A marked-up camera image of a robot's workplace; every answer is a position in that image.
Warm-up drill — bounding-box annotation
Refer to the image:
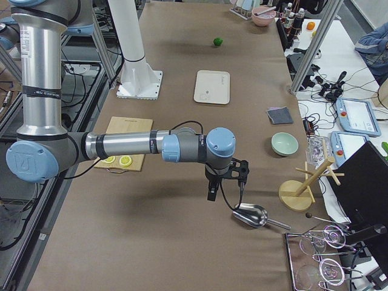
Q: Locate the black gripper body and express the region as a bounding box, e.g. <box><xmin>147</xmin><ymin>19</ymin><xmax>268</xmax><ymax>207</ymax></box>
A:
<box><xmin>205</xmin><ymin>164</ymin><xmax>221</xmax><ymax>190</ymax></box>

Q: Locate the green lime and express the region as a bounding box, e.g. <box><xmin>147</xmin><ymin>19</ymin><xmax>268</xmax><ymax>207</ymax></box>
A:
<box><xmin>213</xmin><ymin>38</ymin><xmax>223</xmax><ymax>47</ymax></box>

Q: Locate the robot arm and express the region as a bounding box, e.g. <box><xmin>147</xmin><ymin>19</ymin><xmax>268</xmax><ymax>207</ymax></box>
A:
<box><xmin>6</xmin><ymin>1</ymin><xmax>236</xmax><ymax>201</ymax></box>

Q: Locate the white rabbit tray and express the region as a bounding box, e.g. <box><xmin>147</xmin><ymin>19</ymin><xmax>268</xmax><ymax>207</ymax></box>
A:
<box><xmin>193</xmin><ymin>70</ymin><xmax>230</xmax><ymax>105</ymax></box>

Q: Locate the glass rack tray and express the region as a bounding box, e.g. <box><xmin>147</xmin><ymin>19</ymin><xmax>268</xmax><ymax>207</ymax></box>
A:
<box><xmin>285</xmin><ymin>224</ymin><xmax>364</xmax><ymax>290</ymax></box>

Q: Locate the metal scoop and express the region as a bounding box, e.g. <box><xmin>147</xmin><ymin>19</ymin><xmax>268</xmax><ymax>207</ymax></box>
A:
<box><xmin>233</xmin><ymin>203</ymin><xmax>291</xmax><ymax>230</ymax></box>

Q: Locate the green bowl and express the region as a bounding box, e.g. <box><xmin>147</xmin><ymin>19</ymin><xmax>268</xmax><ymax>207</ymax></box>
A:
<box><xmin>271</xmin><ymin>132</ymin><xmax>299</xmax><ymax>156</ymax></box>

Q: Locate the wooden mug tree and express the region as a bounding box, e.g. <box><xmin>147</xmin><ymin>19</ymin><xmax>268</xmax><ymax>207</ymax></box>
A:
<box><xmin>278</xmin><ymin>140</ymin><xmax>345</xmax><ymax>212</ymax></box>

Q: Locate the lemon slice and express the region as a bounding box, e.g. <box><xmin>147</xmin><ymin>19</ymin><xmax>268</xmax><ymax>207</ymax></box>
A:
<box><xmin>119</xmin><ymin>155</ymin><xmax>133</xmax><ymax>167</ymax></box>
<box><xmin>101</xmin><ymin>156</ymin><xmax>116</xmax><ymax>164</ymax></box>

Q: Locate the grey folded cloth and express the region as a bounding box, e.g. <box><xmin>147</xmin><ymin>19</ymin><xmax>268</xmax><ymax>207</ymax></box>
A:
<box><xmin>266</xmin><ymin>107</ymin><xmax>293</xmax><ymax>125</ymax></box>

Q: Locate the wooden cutting board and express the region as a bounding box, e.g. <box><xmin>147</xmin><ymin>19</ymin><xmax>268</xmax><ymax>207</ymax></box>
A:
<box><xmin>95</xmin><ymin>116</ymin><xmax>153</xmax><ymax>173</ymax></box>

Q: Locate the teach pendant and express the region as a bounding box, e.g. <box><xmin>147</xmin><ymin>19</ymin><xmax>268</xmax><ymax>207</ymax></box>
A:
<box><xmin>330</xmin><ymin>131</ymin><xmax>370</xmax><ymax>167</ymax></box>
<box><xmin>335</xmin><ymin>97</ymin><xmax>381</xmax><ymax>137</ymax></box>

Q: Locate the black monitor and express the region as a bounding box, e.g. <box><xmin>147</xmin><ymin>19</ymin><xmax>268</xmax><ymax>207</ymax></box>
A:
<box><xmin>330</xmin><ymin>141</ymin><xmax>387</xmax><ymax>226</ymax></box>

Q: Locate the white cup rack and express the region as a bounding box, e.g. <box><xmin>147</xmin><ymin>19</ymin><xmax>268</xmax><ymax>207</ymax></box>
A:
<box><xmin>229</xmin><ymin>0</ymin><xmax>256</xmax><ymax>20</ymax></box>

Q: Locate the pink bowl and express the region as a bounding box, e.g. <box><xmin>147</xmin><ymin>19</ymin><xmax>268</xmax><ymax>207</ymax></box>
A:
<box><xmin>252</xmin><ymin>7</ymin><xmax>276</xmax><ymax>27</ymax></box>

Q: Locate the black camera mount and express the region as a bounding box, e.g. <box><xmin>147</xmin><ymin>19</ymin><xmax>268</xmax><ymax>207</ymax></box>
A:
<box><xmin>224</xmin><ymin>158</ymin><xmax>249</xmax><ymax>191</ymax></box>

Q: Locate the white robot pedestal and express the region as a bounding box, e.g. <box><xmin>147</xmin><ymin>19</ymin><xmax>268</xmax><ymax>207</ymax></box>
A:
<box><xmin>109</xmin><ymin>0</ymin><xmax>163</xmax><ymax>100</ymax></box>

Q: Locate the aluminium frame post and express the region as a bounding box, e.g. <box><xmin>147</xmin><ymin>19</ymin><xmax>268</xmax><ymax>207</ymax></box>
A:
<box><xmin>289</xmin><ymin>0</ymin><xmax>344</xmax><ymax>95</ymax></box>

